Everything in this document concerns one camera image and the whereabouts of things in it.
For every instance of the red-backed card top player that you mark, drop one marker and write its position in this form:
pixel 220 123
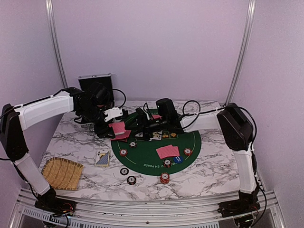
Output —
pixel 155 116

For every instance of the aluminium frame post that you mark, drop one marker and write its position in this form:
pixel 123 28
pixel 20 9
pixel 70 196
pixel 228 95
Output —
pixel 243 48
pixel 55 42

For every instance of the black poker chip stack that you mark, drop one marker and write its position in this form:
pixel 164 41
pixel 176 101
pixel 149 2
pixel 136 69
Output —
pixel 131 180

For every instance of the right aluminium frame post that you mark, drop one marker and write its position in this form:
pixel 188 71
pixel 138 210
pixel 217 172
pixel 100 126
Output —
pixel 243 48

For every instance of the aluminium front rail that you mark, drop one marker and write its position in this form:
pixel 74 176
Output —
pixel 202 212

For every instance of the red poker chip stack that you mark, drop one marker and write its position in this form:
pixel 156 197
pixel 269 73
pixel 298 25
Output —
pixel 164 178

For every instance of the left aluminium frame post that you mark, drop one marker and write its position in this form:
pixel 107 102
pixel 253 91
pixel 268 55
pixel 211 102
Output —
pixel 55 42

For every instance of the red-backed card bottom player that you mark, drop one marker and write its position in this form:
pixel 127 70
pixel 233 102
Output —
pixel 165 152

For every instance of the playing card box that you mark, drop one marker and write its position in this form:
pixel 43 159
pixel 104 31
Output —
pixel 102 159

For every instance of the red playing card deck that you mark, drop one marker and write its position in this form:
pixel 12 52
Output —
pixel 118 129

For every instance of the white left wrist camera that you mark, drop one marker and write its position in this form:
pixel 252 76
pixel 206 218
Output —
pixel 115 113

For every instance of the blue small blind button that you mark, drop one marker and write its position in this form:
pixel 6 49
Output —
pixel 178 159

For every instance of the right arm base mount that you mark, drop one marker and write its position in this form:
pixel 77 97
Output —
pixel 247 202

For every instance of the woven bamboo tray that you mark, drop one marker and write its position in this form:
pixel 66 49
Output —
pixel 62 174

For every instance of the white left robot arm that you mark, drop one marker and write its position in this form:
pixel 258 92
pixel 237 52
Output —
pixel 16 120

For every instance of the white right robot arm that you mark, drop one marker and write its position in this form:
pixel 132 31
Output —
pixel 236 123

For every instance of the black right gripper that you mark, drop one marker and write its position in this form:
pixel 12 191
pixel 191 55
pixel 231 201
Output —
pixel 141 120

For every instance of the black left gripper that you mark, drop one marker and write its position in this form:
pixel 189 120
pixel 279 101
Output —
pixel 101 131

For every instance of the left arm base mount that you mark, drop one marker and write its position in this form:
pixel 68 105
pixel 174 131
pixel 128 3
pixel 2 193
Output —
pixel 50 202

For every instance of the aluminium poker chip case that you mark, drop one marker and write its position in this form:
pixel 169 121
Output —
pixel 93 82

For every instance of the dealt red-backed playing card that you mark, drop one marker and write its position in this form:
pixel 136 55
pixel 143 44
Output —
pixel 127 134

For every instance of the round green poker mat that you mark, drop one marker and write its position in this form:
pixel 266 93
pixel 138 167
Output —
pixel 145 160

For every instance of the red-backed card player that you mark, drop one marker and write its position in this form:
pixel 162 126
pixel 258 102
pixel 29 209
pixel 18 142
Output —
pixel 155 116
pixel 165 152

